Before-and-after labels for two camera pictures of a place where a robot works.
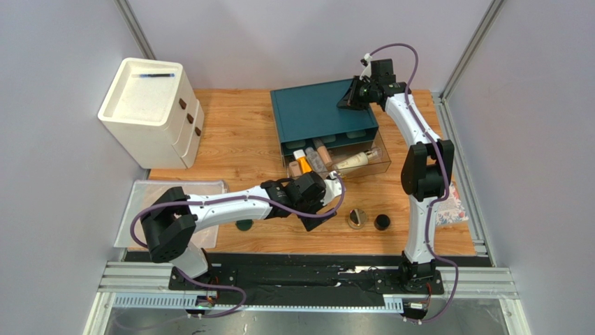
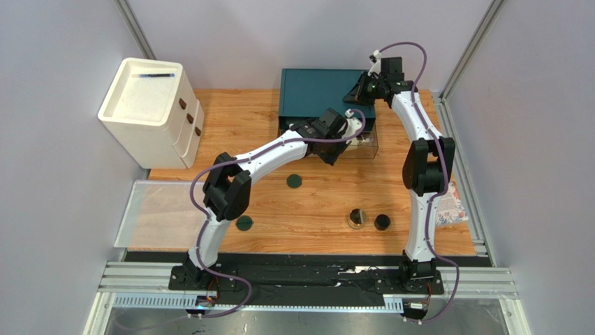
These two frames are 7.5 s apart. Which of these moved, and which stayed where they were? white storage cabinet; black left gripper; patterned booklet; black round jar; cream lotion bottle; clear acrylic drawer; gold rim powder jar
Moved: cream lotion bottle; clear acrylic drawer; black left gripper
Stayed: patterned booklet; black round jar; white storage cabinet; gold rim powder jar
